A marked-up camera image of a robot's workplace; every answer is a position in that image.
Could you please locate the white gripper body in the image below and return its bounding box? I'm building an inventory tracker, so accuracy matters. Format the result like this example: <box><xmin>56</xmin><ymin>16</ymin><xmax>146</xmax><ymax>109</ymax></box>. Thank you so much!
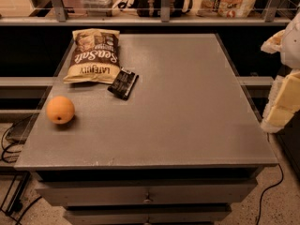
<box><xmin>280</xmin><ymin>13</ymin><xmax>300</xmax><ymax>69</ymax></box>

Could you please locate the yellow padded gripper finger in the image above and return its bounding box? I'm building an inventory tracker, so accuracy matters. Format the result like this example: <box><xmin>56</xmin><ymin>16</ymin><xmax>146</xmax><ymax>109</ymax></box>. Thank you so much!
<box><xmin>261</xmin><ymin>30</ymin><xmax>285</xmax><ymax>53</ymax></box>
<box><xmin>261</xmin><ymin>71</ymin><xmax>300</xmax><ymax>133</ymax></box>

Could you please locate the metal shelf rack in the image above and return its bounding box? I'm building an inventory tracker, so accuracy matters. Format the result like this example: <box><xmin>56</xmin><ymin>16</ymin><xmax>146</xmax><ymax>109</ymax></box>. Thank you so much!
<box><xmin>0</xmin><ymin>0</ymin><xmax>299</xmax><ymax>27</ymax></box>

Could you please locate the colourful snack bag on shelf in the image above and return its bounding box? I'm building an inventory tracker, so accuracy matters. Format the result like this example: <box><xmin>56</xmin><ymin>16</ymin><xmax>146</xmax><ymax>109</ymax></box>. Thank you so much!
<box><xmin>198</xmin><ymin>0</ymin><xmax>256</xmax><ymax>18</ymax></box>

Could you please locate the grey drawer cabinet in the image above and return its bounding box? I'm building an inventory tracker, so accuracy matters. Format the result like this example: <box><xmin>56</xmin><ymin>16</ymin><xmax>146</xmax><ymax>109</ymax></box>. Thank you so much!
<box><xmin>16</xmin><ymin>34</ymin><xmax>277</xmax><ymax>225</ymax></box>

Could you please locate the black backpack on shelf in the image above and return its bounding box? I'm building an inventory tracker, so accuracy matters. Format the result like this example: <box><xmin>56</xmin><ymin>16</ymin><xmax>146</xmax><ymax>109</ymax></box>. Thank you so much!
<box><xmin>132</xmin><ymin>0</ymin><xmax>193</xmax><ymax>17</ymax></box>

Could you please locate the black snack wrapper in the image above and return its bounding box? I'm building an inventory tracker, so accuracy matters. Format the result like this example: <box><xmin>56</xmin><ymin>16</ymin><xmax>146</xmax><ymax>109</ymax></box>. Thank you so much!
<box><xmin>108</xmin><ymin>67</ymin><xmax>139</xmax><ymax>100</ymax></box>

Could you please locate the drawer knob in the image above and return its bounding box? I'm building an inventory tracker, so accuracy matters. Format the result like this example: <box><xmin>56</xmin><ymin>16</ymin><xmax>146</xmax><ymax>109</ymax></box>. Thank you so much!
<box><xmin>143</xmin><ymin>198</ymin><xmax>153</xmax><ymax>204</ymax></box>

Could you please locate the sea salt chips bag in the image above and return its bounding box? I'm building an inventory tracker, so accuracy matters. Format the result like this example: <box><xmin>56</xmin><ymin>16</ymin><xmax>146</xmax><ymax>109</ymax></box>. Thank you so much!
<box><xmin>63</xmin><ymin>28</ymin><xmax>120</xmax><ymax>84</ymax></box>

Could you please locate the orange fruit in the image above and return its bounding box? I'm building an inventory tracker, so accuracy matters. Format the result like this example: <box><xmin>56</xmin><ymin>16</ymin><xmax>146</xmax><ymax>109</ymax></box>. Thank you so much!
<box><xmin>46</xmin><ymin>96</ymin><xmax>75</xmax><ymax>125</ymax></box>

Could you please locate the black floor cable right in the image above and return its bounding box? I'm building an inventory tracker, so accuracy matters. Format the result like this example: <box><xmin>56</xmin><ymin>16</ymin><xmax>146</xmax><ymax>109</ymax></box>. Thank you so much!
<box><xmin>254</xmin><ymin>163</ymin><xmax>285</xmax><ymax>225</ymax></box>

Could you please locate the black floor cables left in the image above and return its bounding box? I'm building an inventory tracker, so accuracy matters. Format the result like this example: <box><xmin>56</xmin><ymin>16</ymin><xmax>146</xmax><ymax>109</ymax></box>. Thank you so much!
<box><xmin>0</xmin><ymin>114</ymin><xmax>43</xmax><ymax>225</ymax></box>

